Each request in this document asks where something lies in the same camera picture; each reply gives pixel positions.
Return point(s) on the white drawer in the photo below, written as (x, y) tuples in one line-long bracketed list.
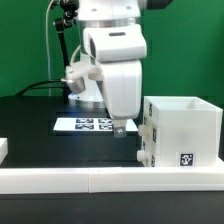
[(147, 129), (145, 155)]

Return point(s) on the white drawer cabinet box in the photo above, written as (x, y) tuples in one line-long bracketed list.
[(188, 131)]

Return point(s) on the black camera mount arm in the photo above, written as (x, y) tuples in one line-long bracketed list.
[(67, 20)]

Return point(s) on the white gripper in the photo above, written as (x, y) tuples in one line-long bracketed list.
[(115, 54)]

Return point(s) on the white tag sheet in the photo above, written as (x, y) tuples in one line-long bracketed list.
[(83, 124)]

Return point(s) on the white drawer back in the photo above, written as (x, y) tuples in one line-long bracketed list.
[(147, 129)]

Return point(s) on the white L-shaped fence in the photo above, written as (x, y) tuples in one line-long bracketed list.
[(94, 180)]

